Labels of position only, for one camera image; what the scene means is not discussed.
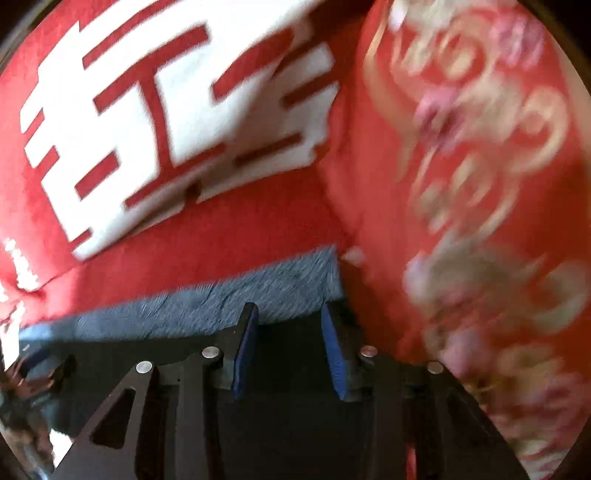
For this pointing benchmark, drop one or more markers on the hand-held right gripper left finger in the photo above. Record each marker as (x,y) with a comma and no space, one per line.
(244,350)

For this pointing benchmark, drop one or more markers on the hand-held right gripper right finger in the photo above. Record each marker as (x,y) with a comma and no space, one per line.
(334,355)

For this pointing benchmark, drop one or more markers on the red embroidered pillow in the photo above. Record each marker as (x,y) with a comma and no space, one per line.
(461,138)

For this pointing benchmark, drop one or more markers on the black pants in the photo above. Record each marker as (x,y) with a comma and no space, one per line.
(184,304)

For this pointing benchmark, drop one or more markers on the red printed blanket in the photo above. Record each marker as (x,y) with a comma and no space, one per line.
(207,230)

